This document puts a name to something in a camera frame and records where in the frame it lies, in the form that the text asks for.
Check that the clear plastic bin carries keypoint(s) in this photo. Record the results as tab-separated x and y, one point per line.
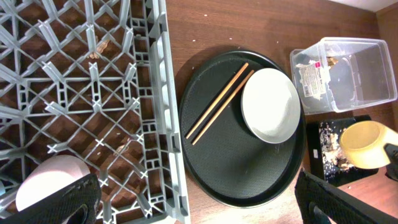
363	76

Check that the wooden chopstick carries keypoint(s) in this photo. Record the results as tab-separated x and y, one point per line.
222	107
216	100

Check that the black rectangular tray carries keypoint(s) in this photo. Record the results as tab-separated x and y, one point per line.
316	164

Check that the pink cup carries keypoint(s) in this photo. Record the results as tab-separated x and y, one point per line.
49	177

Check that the yellow bowl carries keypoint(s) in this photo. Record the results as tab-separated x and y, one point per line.
363	144

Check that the gold snack wrapper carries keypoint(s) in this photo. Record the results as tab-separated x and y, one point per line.
331	61

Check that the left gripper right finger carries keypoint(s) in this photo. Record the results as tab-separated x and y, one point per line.
321	202

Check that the grey plate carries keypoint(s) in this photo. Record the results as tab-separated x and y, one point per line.
270	106

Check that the round black tray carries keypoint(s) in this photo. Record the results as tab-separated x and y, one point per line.
229	162

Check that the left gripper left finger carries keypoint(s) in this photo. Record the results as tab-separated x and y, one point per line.
75	203

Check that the grey dishwasher rack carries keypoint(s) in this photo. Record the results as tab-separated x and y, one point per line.
93	79

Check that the food scraps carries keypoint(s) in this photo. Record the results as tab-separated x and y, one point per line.
332	155

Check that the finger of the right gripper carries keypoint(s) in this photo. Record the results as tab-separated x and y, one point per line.
392	168

